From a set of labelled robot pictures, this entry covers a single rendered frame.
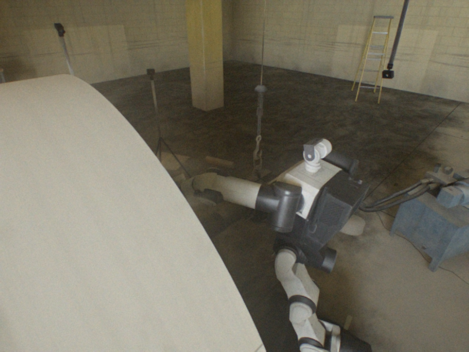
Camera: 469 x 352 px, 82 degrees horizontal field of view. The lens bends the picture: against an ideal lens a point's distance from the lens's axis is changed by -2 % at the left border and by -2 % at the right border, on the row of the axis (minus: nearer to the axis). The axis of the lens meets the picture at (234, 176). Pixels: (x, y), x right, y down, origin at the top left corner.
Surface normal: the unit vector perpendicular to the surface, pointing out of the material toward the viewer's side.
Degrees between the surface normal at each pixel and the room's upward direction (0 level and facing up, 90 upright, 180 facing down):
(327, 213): 88
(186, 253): 42
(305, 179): 7
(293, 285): 90
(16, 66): 90
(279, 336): 0
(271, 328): 0
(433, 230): 90
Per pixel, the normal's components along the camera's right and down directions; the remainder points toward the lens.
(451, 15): -0.71, 0.37
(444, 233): -0.94, 0.18
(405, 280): 0.00, -0.85
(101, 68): 0.70, 0.37
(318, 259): -0.38, 0.48
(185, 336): 0.54, -0.26
